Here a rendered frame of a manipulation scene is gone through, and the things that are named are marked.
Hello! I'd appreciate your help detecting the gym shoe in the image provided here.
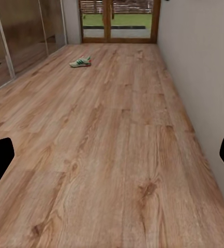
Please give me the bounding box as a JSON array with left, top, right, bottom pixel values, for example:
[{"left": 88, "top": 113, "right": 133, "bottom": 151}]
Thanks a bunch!
[{"left": 69, "top": 56, "right": 92, "bottom": 67}]

